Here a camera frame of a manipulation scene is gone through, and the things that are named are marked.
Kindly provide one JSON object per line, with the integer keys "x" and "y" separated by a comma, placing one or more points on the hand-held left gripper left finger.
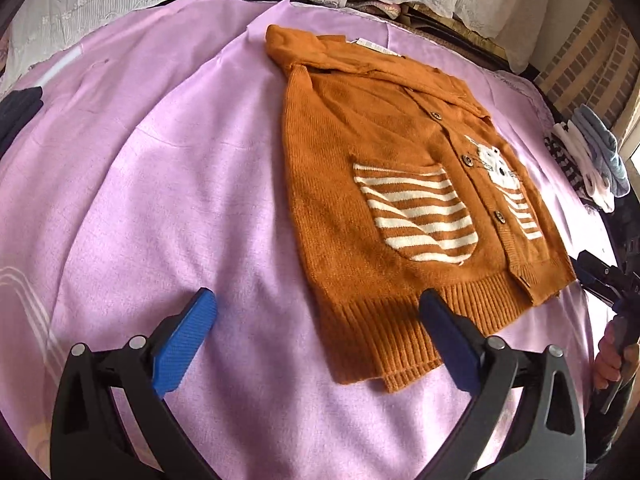
{"x": 185, "y": 345}

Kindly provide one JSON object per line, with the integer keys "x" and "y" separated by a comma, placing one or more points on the folded pink bedding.
{"x": 370, "y": 7}

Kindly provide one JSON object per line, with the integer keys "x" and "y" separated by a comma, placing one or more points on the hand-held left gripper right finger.
{"x": 450, "y": 345}

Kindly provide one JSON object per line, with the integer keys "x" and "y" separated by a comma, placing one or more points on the person's right hand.
{"x": 606, "y": 360}

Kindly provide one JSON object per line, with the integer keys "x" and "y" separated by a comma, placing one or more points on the dark navy cloth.
{"x": 17, "y": 115}

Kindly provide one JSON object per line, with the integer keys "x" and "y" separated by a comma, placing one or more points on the orange knitted cat cardigan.
{"x": 350, "y": 160}

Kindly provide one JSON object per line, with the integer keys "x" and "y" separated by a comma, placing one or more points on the purple floral bedsheet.
{"x": 520, "y": 90}

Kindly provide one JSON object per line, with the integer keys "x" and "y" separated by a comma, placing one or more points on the brown woven mat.
{"x": 450, "y": 35}

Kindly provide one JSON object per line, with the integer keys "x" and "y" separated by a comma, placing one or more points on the purple blanket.
{"x": 175, "y": 185}

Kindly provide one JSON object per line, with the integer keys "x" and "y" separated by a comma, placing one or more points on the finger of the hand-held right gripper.
{"x": 597, "y": 275}

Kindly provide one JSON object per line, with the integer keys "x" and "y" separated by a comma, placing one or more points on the black white checked garment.
{"x": 565, "y": 160}

